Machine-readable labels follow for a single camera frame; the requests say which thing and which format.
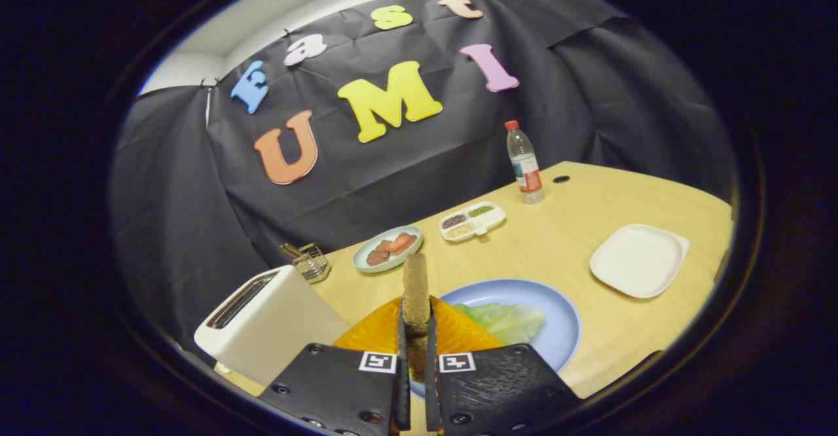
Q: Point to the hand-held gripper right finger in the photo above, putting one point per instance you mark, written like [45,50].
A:
[432,383]

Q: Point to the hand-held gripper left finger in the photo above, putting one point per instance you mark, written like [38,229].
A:
[404,383]

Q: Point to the brown toast bread slice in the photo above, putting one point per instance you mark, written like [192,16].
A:
[416,292]

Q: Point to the green lettuce leaf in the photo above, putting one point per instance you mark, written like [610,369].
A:
[507,321]

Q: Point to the pale green plate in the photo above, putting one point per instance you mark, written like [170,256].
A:
[366,267]

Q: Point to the brown meat slice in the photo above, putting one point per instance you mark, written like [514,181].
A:
[378,256]

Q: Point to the white toaster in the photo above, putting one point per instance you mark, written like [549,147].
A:
[281,331]

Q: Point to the blue round plate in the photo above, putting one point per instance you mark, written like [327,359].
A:
[556,331]

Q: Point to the red tomato slice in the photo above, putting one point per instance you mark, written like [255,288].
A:
[400,242]

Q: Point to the white divided seed tray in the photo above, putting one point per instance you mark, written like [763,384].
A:
[488,223]

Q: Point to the black backdrop cloth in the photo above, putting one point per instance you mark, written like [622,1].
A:
[393,181]

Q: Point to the clear water bottle red cap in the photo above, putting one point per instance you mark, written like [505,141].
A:
[526,171]

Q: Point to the white square plate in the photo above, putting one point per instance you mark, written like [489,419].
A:
[638,262]

